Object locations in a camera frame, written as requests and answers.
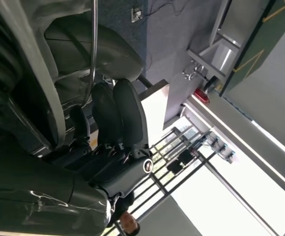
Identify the red plastic object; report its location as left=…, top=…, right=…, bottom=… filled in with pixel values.
left=194, top=88, right=210, bottom=105

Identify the silver floor socket box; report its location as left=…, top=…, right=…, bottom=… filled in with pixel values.
left=131, top=7, right=143, bottom=23

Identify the green top workbench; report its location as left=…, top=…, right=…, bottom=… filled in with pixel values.
left=187, top=0, right=285, bottom=97

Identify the white desk panel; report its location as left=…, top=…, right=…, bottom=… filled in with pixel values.
left=139, top=80, right=170, bottom=146

